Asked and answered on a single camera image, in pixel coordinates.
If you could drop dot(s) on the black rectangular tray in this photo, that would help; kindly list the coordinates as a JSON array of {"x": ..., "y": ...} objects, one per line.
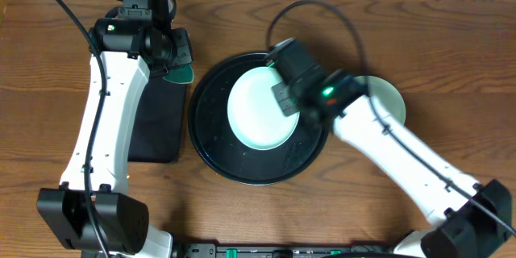
[{"x": 157, "y": 131}]

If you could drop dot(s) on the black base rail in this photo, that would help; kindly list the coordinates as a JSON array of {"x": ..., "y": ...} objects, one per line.
[{"x": 210, "y": 250}]

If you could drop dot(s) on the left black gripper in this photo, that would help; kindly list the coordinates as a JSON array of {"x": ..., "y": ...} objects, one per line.
[{"x": 184, "y": 51}]

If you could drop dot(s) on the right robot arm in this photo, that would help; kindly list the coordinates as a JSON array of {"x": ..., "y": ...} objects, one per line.
[{"x": 466, "y": 218}]

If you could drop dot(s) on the light blue plate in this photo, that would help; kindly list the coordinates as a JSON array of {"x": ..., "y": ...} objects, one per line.
[
  {"x": 388, "y": 95},
  {"x": 254, "y": 115}
]

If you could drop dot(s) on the green yellow scrub sponge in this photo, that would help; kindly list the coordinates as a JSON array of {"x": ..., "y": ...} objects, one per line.
[{"x": 183, "y": 75}]

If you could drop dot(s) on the black round tray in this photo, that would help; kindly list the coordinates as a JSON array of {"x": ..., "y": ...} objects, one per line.
[{"x": 217, "y": 145}]

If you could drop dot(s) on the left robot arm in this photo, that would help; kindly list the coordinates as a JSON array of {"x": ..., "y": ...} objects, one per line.
[{"x": 90, "y": 210}]

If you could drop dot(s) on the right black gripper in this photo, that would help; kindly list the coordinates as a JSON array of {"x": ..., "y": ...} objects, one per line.
[{"x": 287, "y": 103}]

